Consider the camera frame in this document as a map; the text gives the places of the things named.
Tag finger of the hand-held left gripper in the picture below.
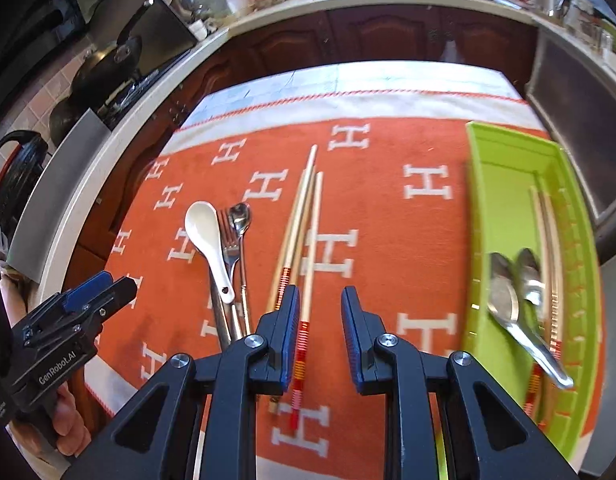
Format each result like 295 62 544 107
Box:
74 276 139 332
22 270 116 330

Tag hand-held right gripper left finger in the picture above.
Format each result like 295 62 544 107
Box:
63 284 302 480

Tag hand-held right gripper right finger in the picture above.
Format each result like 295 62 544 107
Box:
341 285 581 480

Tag metal fork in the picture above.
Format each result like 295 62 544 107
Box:
217 210 244 343

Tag white ceramic spoon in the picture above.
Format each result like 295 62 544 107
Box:
184 201 236 305

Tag green plastic utensil tray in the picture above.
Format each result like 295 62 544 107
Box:
458 121 606 466

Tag person's left hand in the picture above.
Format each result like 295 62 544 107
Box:
8 380 91 456

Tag stainless steel side panel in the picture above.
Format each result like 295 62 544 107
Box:
8 110 111 281

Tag orange patterned blanket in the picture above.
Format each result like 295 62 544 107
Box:
83 89 609 480

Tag black pressure cooker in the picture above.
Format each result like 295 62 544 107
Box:
0 130 49 221

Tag black cooking pot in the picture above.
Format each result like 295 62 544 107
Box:
48 100 86 146

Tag gas stove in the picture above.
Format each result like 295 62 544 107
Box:
95 67 164 121

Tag dark metal wok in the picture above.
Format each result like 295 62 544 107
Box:
70 0 154 106

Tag light blue tablecloth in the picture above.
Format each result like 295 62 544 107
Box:
180 62 521 128

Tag stainless steel splash panel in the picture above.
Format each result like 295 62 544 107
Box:
88 0 199 86

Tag black range hood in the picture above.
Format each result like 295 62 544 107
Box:
0 0 139 111

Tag dark wooden kitchen cabinets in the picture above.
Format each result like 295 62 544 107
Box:
63 2 539 261

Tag white plastic bag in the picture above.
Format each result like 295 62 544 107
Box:
440 40 469 63

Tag metal cabinet frosted doors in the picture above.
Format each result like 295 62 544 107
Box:
525 25 616 226

